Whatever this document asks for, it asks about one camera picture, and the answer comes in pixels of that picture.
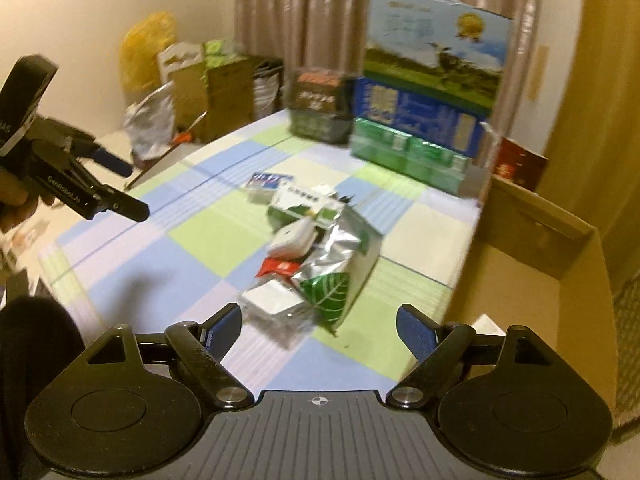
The black Honglu package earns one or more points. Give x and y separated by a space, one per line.
320 103

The silver green leaf pouch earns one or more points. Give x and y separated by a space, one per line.
332 276

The checked tablecloth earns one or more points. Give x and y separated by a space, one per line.
205 241

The green wrapped drink pack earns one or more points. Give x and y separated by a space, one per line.
410 156

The white round device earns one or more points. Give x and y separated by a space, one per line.
294 240

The person's left hand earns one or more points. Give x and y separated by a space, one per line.
17 204

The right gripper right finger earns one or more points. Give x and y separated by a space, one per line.
438 351

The crumpled silver bag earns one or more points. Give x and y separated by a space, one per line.
150 126

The cow milk carton box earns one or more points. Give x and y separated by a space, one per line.
445 49

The red sachet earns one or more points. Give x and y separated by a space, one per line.
277 266

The blue milk carton box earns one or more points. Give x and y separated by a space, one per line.
427 118

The pink curtain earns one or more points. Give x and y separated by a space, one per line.
332 34

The white packet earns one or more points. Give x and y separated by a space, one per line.
277 310

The yellow plastic bag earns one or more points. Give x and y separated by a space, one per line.
138 66

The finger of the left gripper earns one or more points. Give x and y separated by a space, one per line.
60 174
80 144

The clear blue label floss box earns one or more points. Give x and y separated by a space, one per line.
261 186

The dark red gift bag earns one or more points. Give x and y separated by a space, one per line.
519 165

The white green spray box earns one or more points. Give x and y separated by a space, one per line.
292 202

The open brown cardboard box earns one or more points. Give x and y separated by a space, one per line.
533 263

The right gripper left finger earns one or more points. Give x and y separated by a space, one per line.
200 349

